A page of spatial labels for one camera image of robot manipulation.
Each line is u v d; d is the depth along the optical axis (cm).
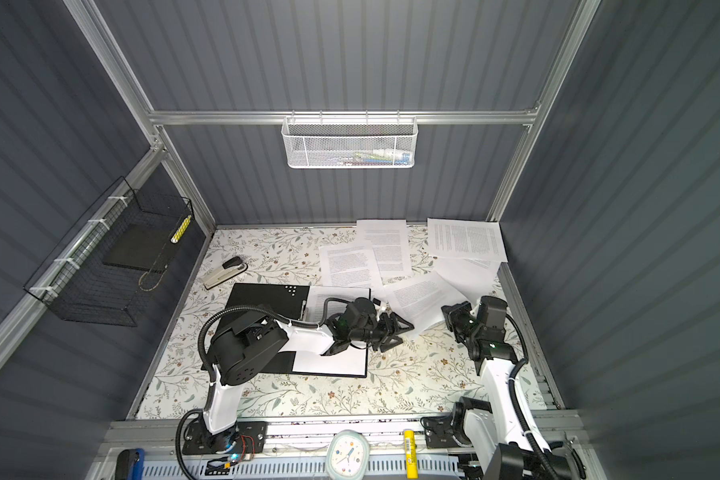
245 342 54
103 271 72
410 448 71
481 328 63
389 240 116
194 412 67
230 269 105
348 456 69
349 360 86
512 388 49
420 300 97
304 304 97
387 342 80
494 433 44
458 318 74
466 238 116
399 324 81
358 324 73
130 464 68
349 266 108
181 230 82
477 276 107
